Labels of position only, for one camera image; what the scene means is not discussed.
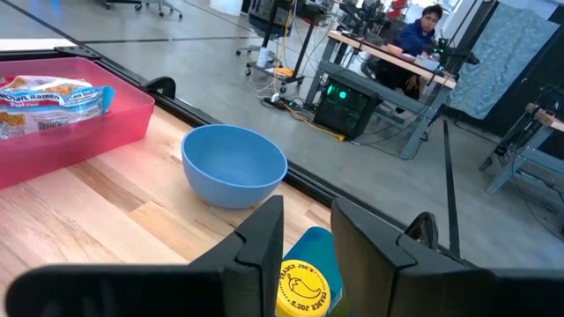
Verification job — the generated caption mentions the yellow floor cable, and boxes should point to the yellow floor cable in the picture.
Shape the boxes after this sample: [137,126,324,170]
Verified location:
[272,65,347,143]

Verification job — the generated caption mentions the computer tower green lights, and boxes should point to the computer tower green lights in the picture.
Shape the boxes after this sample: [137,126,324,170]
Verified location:
[312,78,383,141]

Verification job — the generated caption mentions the blue ramen packet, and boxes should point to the blue ramen packet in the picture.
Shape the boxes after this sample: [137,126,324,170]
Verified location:
[0,74,116,141]

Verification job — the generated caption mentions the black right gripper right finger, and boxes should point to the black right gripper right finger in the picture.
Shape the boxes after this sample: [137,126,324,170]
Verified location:
[330,197,475,317]

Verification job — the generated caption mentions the black table clamp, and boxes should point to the black table clamp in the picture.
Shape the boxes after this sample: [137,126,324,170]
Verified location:
[141,75,177,101]
[404,211,441,254]

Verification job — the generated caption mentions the wooden desk grey legs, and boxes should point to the wooden desk grey legs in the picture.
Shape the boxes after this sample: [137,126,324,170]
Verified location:
[303,29,457,160]

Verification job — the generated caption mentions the black rolling stand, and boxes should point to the black rolling stand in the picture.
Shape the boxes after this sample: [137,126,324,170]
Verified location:
[235,0,321,85]

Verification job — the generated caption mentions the grey table wood top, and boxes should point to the grey table wood top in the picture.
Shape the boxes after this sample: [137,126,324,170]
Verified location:
[479,102,564,195]

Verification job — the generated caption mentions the blue plastic bin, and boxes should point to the blue plastic bin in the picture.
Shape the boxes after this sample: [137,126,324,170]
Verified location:
[281,226,353,317]

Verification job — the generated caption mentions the grey patterned blanket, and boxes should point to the grey patterned blanket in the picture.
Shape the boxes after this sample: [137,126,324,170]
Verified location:
[449,4,560,121]

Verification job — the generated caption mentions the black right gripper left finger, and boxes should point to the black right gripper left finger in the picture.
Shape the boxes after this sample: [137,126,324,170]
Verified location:
[188,195,286,317]

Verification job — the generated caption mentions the person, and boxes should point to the person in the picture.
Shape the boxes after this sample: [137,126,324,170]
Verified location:
[374,4,444,100]

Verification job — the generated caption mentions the red plastic bin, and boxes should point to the red plastic bin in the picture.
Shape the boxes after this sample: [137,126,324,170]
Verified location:
[0,56,156,190]

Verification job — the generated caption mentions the yellow lid spice jar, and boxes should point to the yellow lid spice jar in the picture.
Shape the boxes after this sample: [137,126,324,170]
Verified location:
[275,258,332,317]

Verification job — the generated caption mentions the light blue bowl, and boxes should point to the light blue bowl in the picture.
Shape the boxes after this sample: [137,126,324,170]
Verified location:
[180,123,289,210]

